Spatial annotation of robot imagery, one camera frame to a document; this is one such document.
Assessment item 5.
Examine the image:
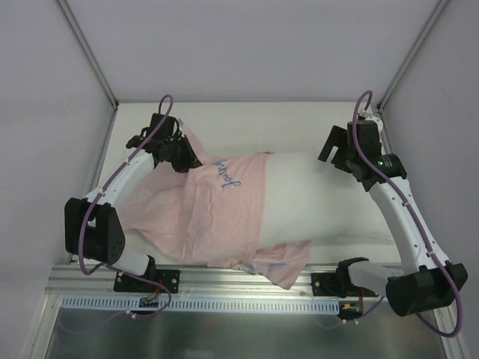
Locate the right aluminium frame post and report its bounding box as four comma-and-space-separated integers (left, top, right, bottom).
376, 0, 451, 113

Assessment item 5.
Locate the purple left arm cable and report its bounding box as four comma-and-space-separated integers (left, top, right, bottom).
77, 95, 175, 319

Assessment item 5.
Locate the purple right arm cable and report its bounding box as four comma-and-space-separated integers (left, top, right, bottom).
353, 90, 463, 339

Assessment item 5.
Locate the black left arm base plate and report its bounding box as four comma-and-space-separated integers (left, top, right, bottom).
114, 268, 181, 293

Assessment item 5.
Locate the aluminium frame post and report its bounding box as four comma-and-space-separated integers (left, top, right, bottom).
55, 0, 119, 111
376, 0, 451, 113

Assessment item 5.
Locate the thin purple left base cable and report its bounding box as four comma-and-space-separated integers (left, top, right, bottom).
58, 310, 150, 334

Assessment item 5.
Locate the thin purple right base cable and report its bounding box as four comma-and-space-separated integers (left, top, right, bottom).
317, 287, 385, 330

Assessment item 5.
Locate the left aluminium frame post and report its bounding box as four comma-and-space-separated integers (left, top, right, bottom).
55, 0, 119, 111

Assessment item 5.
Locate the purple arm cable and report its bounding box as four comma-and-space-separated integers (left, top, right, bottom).
77, 95, 175, 319
353, 90, 463, 339

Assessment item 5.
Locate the white pillow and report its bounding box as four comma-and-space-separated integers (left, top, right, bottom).
260, 153, 392, 248

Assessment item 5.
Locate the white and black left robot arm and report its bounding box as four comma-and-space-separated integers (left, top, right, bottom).
64, 113, 200, 294

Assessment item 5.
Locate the blue and pink printed pillowcase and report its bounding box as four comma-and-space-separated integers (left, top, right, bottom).
120, 126, 311, 289

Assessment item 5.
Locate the white slotted cable duct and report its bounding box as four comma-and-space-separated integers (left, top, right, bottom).
60, 295, 340, 316

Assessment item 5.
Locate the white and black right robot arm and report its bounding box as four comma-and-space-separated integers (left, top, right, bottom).
318, 119, 468, 316

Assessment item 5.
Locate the thin purple base cable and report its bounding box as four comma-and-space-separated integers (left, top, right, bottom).
58, 310, 150, 334
317, 287, 385, 330

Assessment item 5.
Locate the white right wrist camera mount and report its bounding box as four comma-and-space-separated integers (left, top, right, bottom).
358, 110, 384, 133

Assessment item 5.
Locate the aluminium mounting rail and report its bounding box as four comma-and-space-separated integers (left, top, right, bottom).
43, 263, 446, 300

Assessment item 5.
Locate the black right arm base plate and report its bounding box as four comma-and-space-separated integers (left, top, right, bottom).
311, 272, 347, 298

